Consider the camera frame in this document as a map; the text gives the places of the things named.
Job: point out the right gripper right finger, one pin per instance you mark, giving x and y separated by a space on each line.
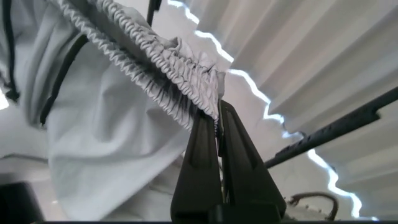
245 180

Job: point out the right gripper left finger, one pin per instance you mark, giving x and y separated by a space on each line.
199 174

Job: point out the pale grey trousers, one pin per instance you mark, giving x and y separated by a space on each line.
109 124

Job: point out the white laundry basket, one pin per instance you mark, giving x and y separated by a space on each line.
334 202

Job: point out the black clothes rack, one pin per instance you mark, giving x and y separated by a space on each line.
342 124

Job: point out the white curtain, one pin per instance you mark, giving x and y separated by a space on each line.
311 46

